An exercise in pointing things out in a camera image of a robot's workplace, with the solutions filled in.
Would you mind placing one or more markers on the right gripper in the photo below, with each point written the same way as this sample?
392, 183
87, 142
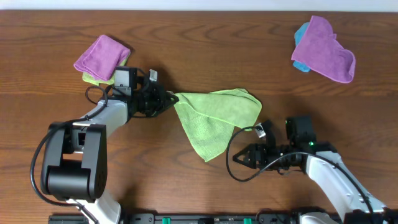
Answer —
255, 150

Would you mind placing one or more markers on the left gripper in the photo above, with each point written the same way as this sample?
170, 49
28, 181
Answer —
159, 101

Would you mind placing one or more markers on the light green microfiber cloth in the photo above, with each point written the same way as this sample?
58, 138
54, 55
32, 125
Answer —
209, 119

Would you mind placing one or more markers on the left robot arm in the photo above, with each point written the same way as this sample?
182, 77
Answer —
70, 165

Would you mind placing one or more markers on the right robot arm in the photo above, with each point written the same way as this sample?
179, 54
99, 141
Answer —
321, 162

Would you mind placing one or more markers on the folded green cloth under purple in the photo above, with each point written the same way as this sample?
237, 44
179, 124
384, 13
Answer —
86, 77

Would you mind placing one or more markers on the large purple cloth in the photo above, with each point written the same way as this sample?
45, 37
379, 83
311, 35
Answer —
322, 53

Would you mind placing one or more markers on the blue cloth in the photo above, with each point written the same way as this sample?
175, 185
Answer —
297, 38

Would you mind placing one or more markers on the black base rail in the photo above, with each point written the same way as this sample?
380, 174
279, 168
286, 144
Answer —
263, 218

